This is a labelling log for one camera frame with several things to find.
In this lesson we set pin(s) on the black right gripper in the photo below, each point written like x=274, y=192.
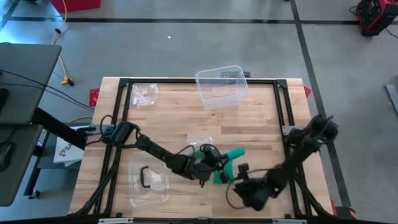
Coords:
x=255, y=191

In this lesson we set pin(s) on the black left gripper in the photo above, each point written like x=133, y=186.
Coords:
x=205, y=171

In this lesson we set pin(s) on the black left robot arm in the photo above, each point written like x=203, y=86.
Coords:
x=155, y=151

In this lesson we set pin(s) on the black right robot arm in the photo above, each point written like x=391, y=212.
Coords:
x=298, y=152

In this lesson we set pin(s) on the clear plastic container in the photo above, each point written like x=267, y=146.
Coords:
x=222, y=93

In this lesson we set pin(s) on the red corner tag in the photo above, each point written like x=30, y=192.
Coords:
x=94, y=97
x=307, y=92
x=333, y=208

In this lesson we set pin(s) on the small black box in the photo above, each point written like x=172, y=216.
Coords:
x=247, y=74

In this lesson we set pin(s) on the white printed box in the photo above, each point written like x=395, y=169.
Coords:
x=66, y=152

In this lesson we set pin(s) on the black angled support beam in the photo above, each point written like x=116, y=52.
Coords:
x=56, y=126

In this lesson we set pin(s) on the grey metal bar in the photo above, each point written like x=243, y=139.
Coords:
x=392, y=98

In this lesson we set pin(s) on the desk leg with caster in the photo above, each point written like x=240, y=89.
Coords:
x=36, y=169

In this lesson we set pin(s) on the dark grey desk top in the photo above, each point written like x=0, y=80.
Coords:
x=21, y=174

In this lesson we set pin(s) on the black computer mouse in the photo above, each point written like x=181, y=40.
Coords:
x=6, y=155

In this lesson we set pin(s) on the red bin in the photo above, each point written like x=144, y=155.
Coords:
x=74, y=4

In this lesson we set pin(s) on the silver metal bracket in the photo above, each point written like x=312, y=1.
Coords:
x=289, y=221
x=115, y=221

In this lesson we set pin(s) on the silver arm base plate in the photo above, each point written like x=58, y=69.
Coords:
x=286, y=129

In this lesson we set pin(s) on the black metal table frame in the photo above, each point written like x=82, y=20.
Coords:
x=186, y=81

